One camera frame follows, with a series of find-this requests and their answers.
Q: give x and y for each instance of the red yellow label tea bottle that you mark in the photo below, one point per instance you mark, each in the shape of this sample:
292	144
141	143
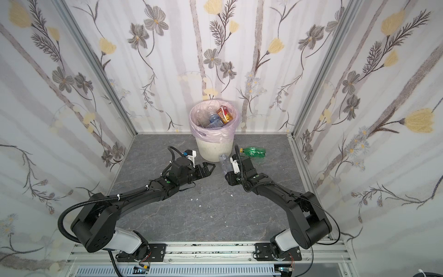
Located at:
224	115

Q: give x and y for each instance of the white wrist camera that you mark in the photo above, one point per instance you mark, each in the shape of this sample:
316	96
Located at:
191	155
235	163

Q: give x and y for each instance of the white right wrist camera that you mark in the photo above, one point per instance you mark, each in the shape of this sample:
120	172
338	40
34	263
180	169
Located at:
235	163

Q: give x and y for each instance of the pink bin liner bag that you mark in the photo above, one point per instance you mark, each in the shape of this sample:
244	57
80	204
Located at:
199	118

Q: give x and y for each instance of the white slotted cable duct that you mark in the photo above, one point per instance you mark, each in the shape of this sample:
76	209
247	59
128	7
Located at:
217	270

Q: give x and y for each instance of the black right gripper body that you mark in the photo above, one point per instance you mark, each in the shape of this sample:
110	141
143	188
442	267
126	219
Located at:
236	175

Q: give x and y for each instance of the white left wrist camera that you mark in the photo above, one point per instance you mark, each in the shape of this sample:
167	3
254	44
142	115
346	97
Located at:
191	155

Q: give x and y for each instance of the blue cap bottle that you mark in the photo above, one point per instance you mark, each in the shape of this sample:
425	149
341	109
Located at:
215	122

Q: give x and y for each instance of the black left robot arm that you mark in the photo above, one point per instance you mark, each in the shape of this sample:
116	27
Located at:
94	223

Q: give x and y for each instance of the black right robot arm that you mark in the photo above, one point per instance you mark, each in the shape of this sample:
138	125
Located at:
308	221

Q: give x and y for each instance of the clear crushed bottle white cap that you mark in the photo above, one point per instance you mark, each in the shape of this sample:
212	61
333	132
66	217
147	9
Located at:
226	164

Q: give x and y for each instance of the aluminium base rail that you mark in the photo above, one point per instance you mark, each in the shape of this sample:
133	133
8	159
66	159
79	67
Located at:
320	260

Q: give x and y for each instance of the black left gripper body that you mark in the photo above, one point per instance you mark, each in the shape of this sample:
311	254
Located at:
198	171

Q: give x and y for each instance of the green bottle yellow cap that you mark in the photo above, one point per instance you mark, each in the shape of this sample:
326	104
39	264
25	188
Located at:
255	152

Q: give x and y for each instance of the cream plastic waste bin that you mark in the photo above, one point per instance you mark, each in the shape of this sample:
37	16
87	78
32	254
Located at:
212	151

